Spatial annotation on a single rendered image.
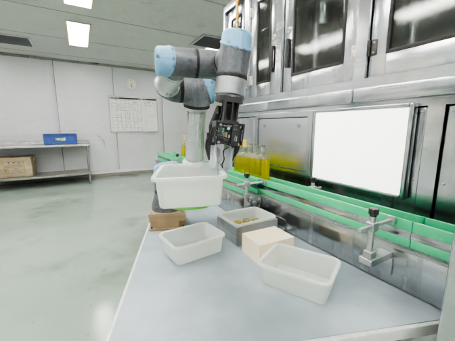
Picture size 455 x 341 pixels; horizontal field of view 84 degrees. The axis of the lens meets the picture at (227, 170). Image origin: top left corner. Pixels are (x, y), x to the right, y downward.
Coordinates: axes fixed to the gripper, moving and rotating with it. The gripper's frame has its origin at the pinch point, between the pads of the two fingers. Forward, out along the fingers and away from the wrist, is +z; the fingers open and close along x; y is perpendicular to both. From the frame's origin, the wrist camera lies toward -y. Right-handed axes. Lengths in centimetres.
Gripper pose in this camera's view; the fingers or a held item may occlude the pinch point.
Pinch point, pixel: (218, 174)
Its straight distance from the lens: 67.7
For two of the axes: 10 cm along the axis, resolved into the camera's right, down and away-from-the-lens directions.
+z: -1.2, 9.8, 1.4
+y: 2.0, 1.7, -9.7
